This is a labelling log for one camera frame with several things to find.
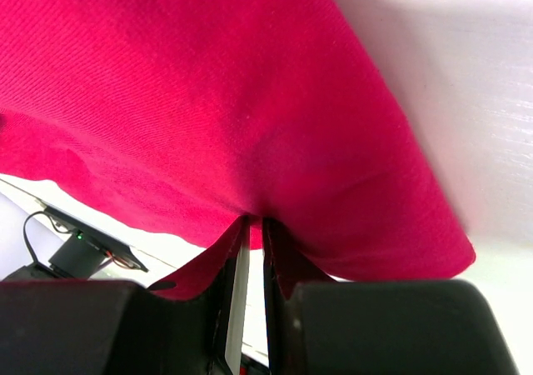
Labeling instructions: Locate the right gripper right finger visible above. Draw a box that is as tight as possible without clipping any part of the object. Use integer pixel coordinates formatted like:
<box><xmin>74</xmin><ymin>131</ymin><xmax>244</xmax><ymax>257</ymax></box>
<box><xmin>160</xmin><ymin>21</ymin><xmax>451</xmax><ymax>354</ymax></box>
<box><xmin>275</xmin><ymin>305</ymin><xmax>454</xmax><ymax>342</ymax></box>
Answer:
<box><xmin>262</xmin><ymin>219</ymin><xmax>517</xmax><ymax>375</ymax></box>

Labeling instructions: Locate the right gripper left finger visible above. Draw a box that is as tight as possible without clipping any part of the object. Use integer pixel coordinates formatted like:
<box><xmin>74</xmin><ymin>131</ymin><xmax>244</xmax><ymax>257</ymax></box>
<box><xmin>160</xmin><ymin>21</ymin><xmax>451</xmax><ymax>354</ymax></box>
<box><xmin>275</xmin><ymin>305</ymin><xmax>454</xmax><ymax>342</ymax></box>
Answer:
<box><xmin>1</xmin><ymin>217</ymin><xmax>250</xmax><ymax>374</ymax></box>

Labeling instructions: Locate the crimson t shirt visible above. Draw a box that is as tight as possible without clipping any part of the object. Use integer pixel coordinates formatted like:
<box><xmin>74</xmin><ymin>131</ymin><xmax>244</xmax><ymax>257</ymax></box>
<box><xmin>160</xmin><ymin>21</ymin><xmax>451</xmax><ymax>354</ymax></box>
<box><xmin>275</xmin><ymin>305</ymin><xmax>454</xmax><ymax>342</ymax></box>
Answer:
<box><xmin>1</xmin><ymin>0</ymin><xmax>476</xmax><ymax>281</ymax></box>

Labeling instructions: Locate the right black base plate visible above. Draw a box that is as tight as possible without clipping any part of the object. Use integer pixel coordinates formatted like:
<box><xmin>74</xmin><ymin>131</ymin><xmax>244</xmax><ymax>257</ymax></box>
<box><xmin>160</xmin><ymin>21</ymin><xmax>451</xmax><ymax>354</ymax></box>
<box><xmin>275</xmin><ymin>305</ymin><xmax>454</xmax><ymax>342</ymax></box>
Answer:
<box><xmin>4</xmin><ymin>205</ymin><xmax>149</xmax><ymax>282</ymax></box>

